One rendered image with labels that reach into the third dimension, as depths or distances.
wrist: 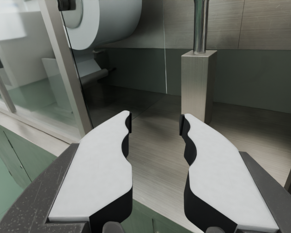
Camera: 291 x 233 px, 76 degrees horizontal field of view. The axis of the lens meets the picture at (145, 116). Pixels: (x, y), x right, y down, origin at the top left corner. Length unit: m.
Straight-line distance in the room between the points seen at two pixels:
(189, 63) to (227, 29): 0.28
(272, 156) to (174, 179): 0.30
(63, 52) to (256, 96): 0.74
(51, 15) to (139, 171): 0.46
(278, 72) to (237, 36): 0.20
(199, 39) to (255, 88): 0.37
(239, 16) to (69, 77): 0.64
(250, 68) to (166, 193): 0.60
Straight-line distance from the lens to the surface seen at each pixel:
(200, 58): 0.62
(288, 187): 0.52
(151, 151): 0.63
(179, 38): 0.93
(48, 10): 0.54
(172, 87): 1.01
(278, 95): 0.90
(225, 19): 0.86
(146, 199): 0.50
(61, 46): 0.55
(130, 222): 0.70
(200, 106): 0.67
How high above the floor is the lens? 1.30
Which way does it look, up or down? 29 degrees down
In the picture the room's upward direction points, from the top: 6 degrees counter-clockwise
